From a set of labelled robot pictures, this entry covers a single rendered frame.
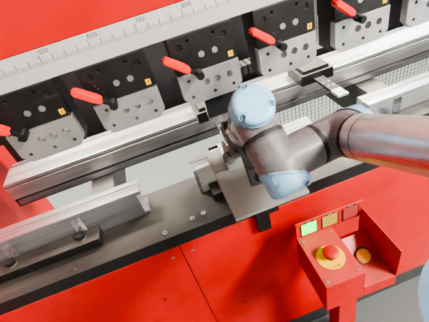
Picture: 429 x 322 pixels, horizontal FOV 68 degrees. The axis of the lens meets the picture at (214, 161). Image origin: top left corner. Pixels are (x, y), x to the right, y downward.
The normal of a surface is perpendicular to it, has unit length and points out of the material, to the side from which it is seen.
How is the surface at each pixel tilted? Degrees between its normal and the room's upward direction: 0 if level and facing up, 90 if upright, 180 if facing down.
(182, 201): 0
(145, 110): 90
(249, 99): 41
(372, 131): 50
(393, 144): 67
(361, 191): 90
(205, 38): 90
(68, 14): 90
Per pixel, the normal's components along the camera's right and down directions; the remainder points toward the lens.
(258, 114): -0.01, -0.20
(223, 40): 0.28, 0.56
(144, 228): -0.22, -0.75
